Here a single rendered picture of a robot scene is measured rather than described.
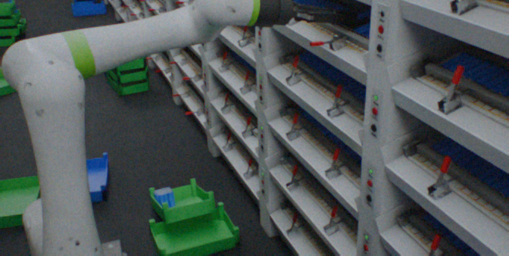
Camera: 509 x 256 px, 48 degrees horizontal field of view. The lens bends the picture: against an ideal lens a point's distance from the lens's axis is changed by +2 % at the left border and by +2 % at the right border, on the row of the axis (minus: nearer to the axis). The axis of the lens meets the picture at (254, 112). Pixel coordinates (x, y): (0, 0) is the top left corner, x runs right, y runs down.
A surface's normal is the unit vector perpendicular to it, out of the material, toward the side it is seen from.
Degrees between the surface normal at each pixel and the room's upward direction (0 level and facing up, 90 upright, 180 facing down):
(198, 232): 0
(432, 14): 108
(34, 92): 70
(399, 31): 90
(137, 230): 0
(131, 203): 0
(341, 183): 18
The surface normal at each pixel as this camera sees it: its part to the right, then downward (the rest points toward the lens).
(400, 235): -0.31, -0.81
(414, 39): 0.37, 0.38
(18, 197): -0.03, -0.91
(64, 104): 0.63, 0.41
